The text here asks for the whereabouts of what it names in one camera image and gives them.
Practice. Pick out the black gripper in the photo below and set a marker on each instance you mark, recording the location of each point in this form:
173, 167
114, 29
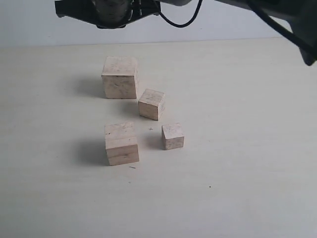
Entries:
107, 14

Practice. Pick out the third largest wooden cube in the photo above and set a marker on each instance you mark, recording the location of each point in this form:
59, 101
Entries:
151, 104

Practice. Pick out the second largest wooden cube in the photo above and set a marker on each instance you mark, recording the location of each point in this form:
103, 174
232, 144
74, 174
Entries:
121, 144

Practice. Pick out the smallest wooden cube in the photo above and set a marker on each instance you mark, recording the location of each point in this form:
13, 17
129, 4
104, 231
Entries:
172, 136

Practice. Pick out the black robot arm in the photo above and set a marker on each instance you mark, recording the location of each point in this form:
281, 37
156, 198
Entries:
295, 20

